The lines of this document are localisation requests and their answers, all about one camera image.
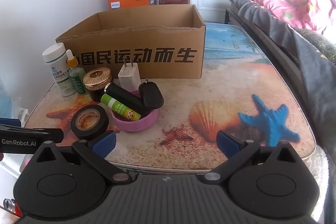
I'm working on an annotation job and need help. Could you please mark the white charger plug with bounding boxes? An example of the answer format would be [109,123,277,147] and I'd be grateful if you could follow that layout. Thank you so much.
[118,60,142,88]

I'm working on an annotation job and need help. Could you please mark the black key fob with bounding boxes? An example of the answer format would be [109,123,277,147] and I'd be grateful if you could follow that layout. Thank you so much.
[138,79,165,109]

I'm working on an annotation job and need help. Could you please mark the green lip balm stick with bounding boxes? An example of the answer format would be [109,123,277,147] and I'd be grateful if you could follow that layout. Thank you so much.
[100,93,142,121]

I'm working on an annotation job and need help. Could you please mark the gold lid dark jar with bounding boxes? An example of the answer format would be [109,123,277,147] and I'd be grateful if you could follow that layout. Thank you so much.
[83,67,113,102]

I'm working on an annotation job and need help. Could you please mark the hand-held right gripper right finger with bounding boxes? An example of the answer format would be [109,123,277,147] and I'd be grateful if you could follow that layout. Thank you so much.
[204,131,307,185]

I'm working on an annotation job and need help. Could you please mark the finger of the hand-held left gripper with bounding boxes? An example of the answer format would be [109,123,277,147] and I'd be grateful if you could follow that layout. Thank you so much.
[0,118,22,127]
[0,126,64,144]

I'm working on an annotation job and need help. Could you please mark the red lighter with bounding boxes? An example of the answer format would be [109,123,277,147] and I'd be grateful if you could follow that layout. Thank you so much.
[3,198,25,217]

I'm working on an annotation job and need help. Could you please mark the pink blanket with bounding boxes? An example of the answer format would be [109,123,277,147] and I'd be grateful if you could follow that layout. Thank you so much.
[244,0,336,33]

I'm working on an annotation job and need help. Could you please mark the light blue object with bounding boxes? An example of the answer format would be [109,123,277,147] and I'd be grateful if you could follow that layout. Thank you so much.
[0,77,14,117]

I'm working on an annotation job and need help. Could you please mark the green dropper bottle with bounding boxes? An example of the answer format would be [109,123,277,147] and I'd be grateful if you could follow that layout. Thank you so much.
[66,49,89,95]

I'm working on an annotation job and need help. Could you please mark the white supplement bottle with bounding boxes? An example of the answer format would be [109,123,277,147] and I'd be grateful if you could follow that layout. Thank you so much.
[42,43,77,97]

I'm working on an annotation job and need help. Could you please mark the black electrical tape roll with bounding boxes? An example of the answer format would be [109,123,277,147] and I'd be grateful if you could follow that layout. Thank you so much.
[70,105,110,141]

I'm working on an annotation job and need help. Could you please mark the white fluffy cloth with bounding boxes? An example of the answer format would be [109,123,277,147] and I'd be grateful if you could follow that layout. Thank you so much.
[302,145,332,224]

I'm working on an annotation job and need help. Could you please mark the brown cardboard box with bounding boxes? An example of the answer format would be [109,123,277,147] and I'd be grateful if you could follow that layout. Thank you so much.
[55,4,207,80]

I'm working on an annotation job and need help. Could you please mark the bed with grey sheet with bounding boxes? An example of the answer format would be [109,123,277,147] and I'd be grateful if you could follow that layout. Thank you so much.
[227,0,336,188]

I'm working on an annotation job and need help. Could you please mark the black cylindrical tube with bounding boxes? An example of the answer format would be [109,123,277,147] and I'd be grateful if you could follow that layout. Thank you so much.
[104,83,152,116]

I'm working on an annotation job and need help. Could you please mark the floral patterned pillow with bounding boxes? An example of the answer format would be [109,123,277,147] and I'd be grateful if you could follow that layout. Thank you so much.
[299,27,336,63]

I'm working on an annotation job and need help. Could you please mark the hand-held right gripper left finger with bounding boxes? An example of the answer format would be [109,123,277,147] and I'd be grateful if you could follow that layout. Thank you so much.
[28,131,133,186]

